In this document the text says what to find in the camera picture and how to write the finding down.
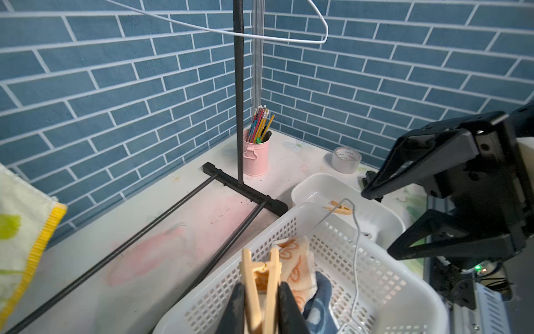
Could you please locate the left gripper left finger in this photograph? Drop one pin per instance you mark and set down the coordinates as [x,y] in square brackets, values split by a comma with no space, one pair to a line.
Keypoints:
[233,318]

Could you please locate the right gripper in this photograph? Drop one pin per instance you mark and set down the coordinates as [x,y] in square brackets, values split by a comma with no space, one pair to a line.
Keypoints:
[486,178]

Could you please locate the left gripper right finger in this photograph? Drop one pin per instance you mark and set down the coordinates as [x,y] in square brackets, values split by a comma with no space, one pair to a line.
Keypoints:
[290,318]

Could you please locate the blue patterned towel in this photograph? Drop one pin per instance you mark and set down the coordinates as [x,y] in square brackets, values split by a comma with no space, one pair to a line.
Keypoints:
[317,313]

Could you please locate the orange patterned towel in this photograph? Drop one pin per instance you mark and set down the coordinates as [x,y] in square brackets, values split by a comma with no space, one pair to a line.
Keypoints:
[298,268]

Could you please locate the wooden clothespin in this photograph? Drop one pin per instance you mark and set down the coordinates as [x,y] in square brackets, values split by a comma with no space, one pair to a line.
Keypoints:
[338,208]
[261,281]

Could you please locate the white wire hanger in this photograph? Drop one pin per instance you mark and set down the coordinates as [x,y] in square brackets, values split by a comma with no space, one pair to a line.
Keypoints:
[356,245]
[234,34]

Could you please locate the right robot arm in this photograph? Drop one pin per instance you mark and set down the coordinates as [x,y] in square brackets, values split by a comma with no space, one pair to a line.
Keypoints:
[476,163]

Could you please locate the white rectangular tray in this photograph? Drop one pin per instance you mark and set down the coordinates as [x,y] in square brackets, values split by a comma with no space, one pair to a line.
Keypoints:
[379,223]

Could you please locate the clear tape roll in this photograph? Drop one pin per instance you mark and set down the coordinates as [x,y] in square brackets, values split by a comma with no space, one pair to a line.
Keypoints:
[345,160]

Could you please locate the white perforated plastic basket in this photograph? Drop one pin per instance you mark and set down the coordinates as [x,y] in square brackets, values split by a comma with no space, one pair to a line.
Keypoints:
[392,298]

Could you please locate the black metal clothes rack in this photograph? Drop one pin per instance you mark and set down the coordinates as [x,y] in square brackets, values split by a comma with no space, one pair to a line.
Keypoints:
[237,184]

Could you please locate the pink pencil cup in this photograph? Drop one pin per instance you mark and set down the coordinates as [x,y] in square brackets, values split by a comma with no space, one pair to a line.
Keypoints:
[256,142]

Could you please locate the yellow green patterned towel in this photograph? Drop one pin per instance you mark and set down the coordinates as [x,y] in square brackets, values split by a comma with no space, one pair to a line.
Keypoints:
[29,219]

